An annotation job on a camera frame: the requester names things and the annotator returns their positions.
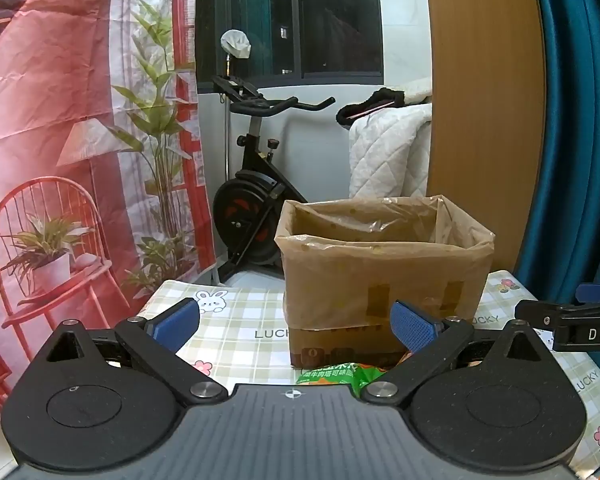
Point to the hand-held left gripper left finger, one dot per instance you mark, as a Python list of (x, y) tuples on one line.
[(180, 321)]

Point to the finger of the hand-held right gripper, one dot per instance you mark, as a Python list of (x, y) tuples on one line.
[(545, 314), (597, 292)]

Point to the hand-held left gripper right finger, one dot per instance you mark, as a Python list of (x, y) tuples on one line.
[(412, 327)]

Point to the lined cardboard box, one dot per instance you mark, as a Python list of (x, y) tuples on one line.
[(380, 280)]

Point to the green snack packet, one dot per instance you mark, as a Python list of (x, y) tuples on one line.
[(337, 375)]

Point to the checked tablecloth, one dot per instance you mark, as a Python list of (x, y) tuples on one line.
[(245, 320)]

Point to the black exercise bike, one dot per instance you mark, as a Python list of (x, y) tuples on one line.
[(252, 205)]

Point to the white quilted blanket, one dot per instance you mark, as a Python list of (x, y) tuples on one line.
[(387, 150)]

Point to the teal curtain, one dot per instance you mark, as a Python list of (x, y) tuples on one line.
[(580, 110)]

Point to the wooden panel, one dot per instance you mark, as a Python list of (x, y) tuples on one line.
[(480, 110)]

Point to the printed red backdrop cloth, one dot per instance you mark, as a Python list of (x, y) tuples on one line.
[(70, 135)]

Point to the black garment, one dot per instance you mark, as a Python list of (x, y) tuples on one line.
[(367, 105)]

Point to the cream fluffy cloth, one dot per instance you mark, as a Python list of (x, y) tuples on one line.
[(419, 89)]

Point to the white plastic cover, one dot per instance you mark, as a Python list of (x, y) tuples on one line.
[(236, 43)]

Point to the dark window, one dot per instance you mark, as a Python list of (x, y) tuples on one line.
[(300, 20)]

